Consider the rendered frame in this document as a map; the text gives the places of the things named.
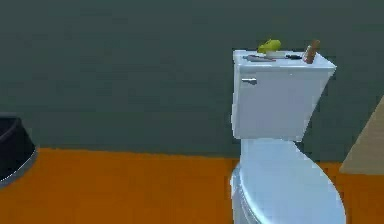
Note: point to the grey flat object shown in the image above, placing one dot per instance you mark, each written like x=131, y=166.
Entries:
x=258, y=58

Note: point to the white toilet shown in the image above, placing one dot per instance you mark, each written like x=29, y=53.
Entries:
x=276, y=106

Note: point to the black bin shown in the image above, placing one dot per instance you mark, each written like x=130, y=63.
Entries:
x=13, y=150

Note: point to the beige cupboard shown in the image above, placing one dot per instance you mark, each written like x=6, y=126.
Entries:
x=368, y=146

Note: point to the black small object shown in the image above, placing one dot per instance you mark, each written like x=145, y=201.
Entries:
x=294, y=57

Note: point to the green plant in white pot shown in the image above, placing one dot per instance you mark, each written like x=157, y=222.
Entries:
x=271, y=47

